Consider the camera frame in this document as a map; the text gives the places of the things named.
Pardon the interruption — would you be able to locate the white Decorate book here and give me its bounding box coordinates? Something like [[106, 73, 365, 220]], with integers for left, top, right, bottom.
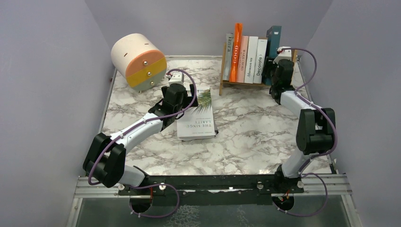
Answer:
[[253, 39, 268, 84]]

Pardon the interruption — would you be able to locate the white Afternoon Tea book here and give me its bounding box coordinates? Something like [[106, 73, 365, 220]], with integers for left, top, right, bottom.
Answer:
[[244, 36, 259, 84]]

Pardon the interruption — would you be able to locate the pink Warm Chord book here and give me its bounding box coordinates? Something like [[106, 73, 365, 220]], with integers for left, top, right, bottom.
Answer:
[[236, 35, 249, 83]]

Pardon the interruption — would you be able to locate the white palm Singularity book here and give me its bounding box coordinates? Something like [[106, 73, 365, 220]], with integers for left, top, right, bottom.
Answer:
[[176, 87, 216, 138]]

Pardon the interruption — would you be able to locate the teal bottom book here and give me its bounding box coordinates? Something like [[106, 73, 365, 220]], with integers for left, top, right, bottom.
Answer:
[[262, 26, 282, 86]]

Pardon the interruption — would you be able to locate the grey white bottom book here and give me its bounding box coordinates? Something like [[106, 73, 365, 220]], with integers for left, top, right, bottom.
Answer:
[[179, 129, 219, 141]]

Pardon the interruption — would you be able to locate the wooden book rack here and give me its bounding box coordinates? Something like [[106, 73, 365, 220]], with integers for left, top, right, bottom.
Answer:
[[219, 50, 297, 96]]

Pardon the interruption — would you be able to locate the grey ianra book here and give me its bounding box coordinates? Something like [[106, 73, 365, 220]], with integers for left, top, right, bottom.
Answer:
[[223, 33, 234, 81]]

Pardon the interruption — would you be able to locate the orange Good Morning book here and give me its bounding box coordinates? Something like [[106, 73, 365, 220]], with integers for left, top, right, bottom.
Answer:
[[229, 23, 243, 82]]

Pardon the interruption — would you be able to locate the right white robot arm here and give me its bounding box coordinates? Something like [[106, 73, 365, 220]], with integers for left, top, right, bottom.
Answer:
[[266, 57, 335, 192]]

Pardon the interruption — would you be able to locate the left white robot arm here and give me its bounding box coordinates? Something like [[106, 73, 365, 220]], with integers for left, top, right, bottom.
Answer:
[[83, 83, 197, 194]]

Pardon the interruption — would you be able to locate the cream orange cylinder container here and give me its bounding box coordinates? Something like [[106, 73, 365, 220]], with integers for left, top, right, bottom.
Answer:
[[111, 33, 167, 92]]

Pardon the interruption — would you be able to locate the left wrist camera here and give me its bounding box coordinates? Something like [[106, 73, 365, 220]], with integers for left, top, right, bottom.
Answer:
[[166, 71, 184, 86]]

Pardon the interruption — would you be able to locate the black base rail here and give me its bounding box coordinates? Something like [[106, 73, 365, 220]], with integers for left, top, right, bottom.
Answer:
[[118, 174, 304, 206]]

